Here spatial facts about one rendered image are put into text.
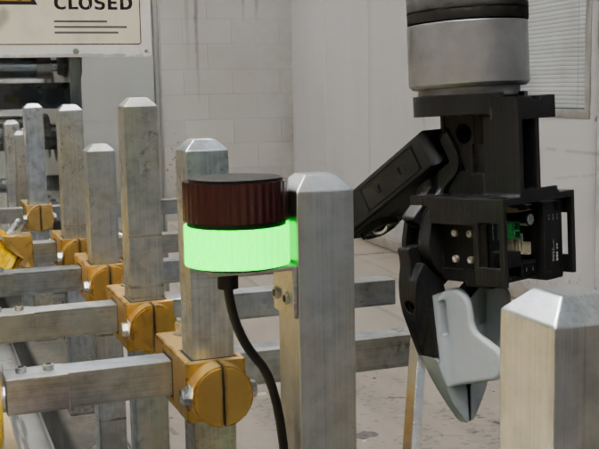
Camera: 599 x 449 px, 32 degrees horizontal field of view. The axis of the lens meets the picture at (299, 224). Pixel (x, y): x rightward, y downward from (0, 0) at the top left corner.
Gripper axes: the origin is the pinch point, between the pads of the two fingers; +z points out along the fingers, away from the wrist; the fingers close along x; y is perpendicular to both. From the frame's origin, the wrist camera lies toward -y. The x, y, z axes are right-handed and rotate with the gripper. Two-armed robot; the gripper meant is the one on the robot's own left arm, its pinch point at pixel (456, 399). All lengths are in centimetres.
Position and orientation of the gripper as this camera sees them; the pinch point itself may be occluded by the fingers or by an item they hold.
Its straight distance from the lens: 70.1
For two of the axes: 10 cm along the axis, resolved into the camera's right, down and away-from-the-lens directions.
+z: 0.6, 9.9, 1.0
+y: 6.5, 0.4, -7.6
